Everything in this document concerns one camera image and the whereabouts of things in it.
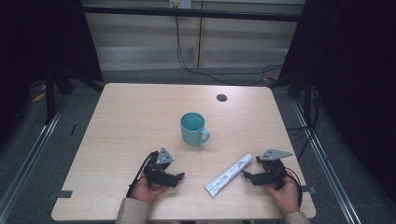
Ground person's left hand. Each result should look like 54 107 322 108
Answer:
131 175 169 206

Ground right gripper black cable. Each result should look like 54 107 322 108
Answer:
284 167 304 209

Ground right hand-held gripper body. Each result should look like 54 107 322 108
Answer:
255 148 293 191

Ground metal floor rail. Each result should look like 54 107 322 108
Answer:
0 92 72 217
290 98 362 224

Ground black metal stand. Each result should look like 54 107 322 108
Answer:
287 76 322 133
44 68 75 126

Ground white wall socket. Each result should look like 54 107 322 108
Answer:
169 0 192 9

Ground yellow scrap on floor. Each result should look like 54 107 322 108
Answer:
31 91 47 104

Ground person's right hand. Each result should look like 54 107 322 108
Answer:
265 176 301 217

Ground black floor cables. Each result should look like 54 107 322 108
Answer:
285 87 323 161

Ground teal ceramic mug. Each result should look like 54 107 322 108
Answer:
179 111 211 147

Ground black horizontal bar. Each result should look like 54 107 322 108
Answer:
81 5 303 23

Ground long black wall cable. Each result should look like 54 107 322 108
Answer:
174 14 284 87

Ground black curtain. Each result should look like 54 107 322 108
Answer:
277 0 396 195
0 0 105 144

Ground white toothpaste tube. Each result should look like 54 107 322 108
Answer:
204 153 254 199

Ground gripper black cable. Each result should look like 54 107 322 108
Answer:
284 167 304 209
125 150 160 199

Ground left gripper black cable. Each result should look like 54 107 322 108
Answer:
125 150 160 199

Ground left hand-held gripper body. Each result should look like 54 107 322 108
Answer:
142 147 177 189

